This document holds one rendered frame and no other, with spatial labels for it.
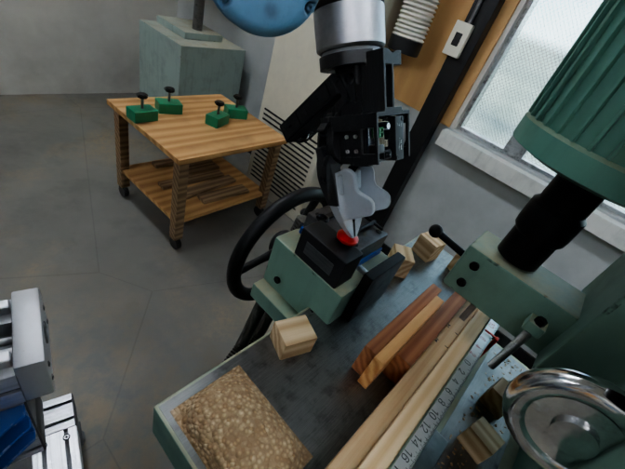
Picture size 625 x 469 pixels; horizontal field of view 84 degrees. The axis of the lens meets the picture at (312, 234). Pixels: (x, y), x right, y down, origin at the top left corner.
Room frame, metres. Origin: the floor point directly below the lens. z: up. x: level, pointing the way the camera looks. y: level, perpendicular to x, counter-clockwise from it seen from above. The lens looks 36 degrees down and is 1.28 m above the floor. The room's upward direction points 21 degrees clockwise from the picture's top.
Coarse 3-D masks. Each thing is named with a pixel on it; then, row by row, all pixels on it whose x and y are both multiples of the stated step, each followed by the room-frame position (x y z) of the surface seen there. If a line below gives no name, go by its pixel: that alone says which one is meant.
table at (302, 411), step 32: (416, 256) 0.57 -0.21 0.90; (448, 256) 0.62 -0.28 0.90; (256, 288) 0.37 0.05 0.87; (416, 288) 0.48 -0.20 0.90; (448, 288) 0.51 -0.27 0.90; (320, 320) 0.33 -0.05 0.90; (352, 320) 0.35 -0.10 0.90; (384, 320) 0.38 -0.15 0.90; (256, 352) 0.25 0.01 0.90; (320, 352) 0.28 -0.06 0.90; (352, 352) 0.30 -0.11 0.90; (192, 384) 0.18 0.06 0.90; (256, 384) 0.21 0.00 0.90; (288, 384) 0.22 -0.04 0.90; (320, 384) 0.24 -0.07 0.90; (352, 384) 0.25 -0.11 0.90; (384, 384) 0.27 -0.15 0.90; (160, 416) 0.14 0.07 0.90; (288, 416) 0.19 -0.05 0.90; (320, 416) 0.20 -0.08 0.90; (352, 416) 0.22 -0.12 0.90; (192, 448) 0.13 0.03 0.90; (320, 448) 0.17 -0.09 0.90
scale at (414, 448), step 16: (480, 336) 0.36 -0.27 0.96; (480, 352) 0.33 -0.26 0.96; (464, 368) 0.29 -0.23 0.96; (448, 384) 0.26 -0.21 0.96; (448, 400) 0.24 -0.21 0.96; (432, 416) 0.22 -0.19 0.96; (416, 432) 0.19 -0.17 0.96; (432, 432) 0.20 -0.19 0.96; (416, 448) 0.18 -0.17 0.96; (400, 464) 0.16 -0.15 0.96
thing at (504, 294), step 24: (480, 240) 0.40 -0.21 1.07; (456, 264) 0.38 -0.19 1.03; (480, 264) 0.37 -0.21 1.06; (504, 264) 0.37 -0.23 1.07; (456, 288) 0.37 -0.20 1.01; (480, 288) 0.36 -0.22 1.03; (504, 288) 0.35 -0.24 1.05; (528, 288) 0.34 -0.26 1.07; (552, 288) 0.36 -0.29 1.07; (576, 288) 0.38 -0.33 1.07; (504, 312) 0.34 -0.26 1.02; (528, 312) 0.33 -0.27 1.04; (552, 312) 0.33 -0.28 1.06; (576, 312) 0.33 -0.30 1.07; (552, 336) 0.32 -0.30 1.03
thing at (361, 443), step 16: (464, 304) 0.43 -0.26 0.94; (416, 368) 0.28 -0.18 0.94; (400, 384) 0.25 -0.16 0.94; (416, 384) 0.26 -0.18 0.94; (384, 400) 0.22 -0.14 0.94; (400, 400) 0.23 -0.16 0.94; (384, 416) 0.21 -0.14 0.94; (368, 432) 0.18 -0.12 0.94; (352, 448) 0.16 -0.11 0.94; (368, 448) 0.17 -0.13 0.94; (336, 464) 0.14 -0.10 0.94; (352, 464) 0.15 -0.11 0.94
